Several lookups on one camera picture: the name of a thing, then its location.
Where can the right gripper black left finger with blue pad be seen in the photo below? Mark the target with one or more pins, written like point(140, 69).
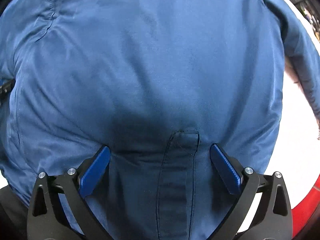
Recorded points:
point(46, 217)

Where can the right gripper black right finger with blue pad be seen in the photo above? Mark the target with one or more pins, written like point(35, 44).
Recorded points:
point(273, 217)

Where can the navy blue jacket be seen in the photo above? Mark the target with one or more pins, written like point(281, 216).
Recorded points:
point(157, 82)

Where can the pink polka dot bedsheet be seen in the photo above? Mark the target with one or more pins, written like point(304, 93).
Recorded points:
point(300, 129)

